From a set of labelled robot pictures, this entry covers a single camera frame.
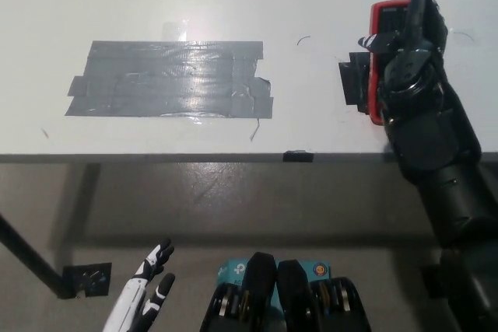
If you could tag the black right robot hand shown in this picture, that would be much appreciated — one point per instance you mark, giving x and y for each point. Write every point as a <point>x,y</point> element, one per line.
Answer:
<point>412,71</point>

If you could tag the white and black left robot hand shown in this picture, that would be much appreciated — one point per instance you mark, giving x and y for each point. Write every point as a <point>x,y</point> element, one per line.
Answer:
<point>132,301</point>

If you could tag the red digital multimeter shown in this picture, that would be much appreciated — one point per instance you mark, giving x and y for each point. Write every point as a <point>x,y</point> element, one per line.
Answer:
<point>374,75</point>

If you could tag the black and teal robot body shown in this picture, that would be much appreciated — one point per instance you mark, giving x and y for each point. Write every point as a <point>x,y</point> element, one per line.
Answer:
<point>288,301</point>

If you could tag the black tape patch on table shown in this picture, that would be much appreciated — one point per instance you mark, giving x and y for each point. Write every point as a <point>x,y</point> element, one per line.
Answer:
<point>354,83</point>

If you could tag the black metal table leg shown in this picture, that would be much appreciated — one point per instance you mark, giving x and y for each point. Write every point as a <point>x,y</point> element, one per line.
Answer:
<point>31,260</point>

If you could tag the small black tape strip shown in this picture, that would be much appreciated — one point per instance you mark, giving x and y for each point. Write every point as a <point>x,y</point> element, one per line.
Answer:
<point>297,156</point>

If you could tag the grey duct tape patch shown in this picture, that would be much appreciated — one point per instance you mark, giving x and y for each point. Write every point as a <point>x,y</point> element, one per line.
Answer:
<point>167,79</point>

